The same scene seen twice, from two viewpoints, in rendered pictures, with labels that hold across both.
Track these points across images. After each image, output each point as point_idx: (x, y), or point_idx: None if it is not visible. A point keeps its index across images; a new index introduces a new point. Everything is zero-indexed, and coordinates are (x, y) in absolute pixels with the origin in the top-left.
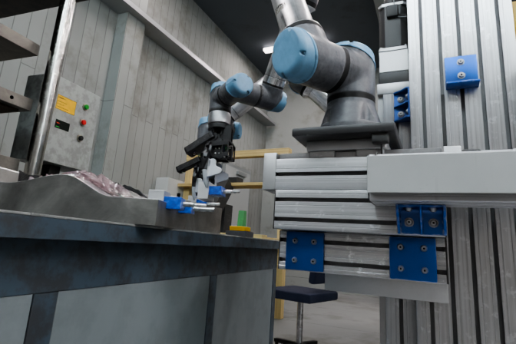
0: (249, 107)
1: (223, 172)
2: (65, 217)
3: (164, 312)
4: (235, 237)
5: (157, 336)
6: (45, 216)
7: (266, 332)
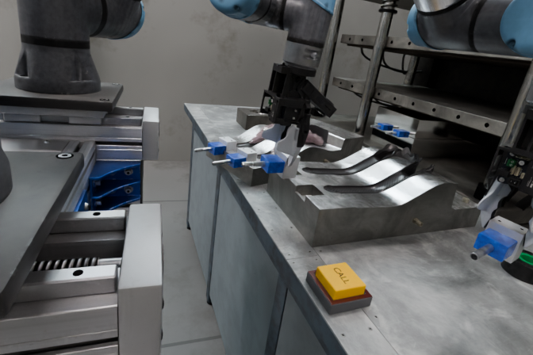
0: None
1: (283, 139)
2: (207, 138)
3: (245, 243)
4: (276, 246)
5: (241, 253)
6: (205, 135)
7: None
